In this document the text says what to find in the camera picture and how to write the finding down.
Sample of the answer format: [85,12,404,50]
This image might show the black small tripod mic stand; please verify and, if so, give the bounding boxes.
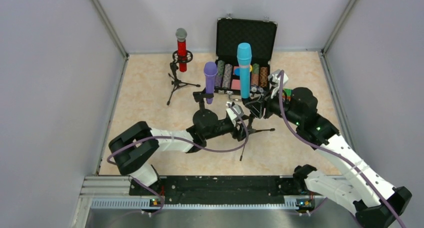
[241,98,275,142]

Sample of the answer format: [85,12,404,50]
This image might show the black round-base mic stand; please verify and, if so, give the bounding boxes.
[192,90,218,130]

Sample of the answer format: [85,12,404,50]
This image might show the cyan microphone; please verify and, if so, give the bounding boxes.
[236,43,252,99]

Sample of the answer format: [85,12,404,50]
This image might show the purple microphone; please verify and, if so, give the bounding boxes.
[203,62,218,94]

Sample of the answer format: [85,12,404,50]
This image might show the black tripod shock-mount stand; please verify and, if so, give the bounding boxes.
[166,50,201,106]

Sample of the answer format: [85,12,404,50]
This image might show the red glitter microphone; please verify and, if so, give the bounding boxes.
[175,28,188,72]

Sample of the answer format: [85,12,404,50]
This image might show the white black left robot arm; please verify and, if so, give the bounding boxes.
[106,109,247,187]

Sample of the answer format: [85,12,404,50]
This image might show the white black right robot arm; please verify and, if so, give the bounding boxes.
[241,87,412,227]

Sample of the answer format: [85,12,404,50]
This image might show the colourful toy block train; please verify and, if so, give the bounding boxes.
[283,88,292,100]

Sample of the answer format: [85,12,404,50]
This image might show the brown chip stack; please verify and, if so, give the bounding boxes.
[259,67,269,88]

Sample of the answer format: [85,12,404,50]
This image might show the green red chip stack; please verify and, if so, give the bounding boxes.
[250,64,260,87]

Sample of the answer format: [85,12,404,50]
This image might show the pink card deck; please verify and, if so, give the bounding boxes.
[230,79,241,91]

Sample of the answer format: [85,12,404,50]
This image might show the blue orange chip stack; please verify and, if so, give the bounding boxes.
[222,64,233,89]

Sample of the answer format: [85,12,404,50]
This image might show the purple green chip stack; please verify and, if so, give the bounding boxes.
[214,60,225,88]

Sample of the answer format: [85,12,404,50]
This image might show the black poker chip case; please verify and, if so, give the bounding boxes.
[214,18,278,98]

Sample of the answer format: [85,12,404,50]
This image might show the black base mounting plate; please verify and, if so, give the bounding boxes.
[150,175,318,208]

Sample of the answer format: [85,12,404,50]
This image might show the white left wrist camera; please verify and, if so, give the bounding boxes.
[225,102,245,127]

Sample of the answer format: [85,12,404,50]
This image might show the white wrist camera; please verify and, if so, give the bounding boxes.
[225,102,245,127]
[268,69,289,99]

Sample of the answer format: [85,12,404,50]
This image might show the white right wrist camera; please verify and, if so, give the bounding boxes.
[268,69,289,99]

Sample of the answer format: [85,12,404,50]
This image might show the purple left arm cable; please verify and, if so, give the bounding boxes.
[105,103,250,217]

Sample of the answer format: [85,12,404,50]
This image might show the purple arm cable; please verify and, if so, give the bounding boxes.
[277,70,408,228]
[105,103,250,217]

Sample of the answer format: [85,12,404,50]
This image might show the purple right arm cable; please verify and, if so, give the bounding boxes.
[277,70,408,228]

